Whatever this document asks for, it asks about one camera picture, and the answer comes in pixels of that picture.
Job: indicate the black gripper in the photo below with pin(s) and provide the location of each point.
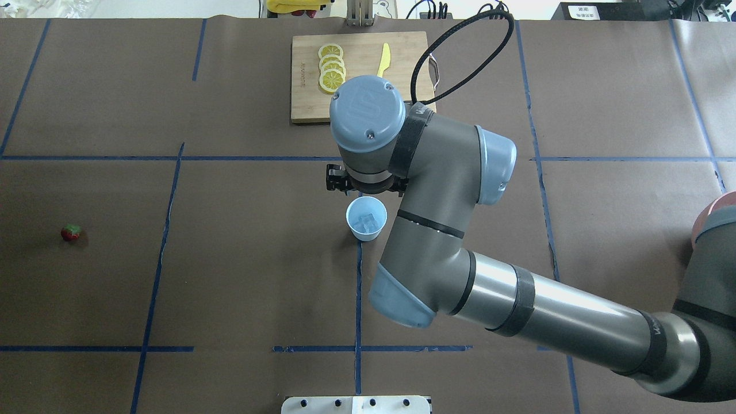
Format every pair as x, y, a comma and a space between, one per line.
337, 179

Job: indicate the red strawberry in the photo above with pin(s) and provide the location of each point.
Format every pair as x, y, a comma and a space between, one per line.
71, 232

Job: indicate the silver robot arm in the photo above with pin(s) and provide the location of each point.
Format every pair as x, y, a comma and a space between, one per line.
444, 168

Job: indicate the light blue cup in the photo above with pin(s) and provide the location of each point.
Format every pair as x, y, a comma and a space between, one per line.
364, 205

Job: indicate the clear ice cube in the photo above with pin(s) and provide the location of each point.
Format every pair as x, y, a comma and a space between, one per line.
368, 223

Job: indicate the pink bowl of ice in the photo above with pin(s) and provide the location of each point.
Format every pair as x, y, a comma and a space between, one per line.
719, 212

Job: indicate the yellow plastic knife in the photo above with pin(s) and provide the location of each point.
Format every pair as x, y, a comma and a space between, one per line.
385, 60

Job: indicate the lemon slice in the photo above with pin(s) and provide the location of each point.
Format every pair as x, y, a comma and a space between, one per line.
330, 82
329, 59
331, 51
333, 70

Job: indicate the yellow cloth bag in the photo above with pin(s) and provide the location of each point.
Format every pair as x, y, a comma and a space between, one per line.
290, 7

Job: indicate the black power strip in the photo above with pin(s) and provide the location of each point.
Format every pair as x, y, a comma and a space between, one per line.
612, 11

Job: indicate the crumpled clear plastic bags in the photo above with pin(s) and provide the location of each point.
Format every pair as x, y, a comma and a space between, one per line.
48, 9

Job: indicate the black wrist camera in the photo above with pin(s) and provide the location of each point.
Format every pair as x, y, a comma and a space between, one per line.
337, 178

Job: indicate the aluminium frame post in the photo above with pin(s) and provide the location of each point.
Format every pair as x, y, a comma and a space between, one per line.
360, 13

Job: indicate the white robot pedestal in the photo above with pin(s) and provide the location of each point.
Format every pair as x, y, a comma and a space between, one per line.
358, 404

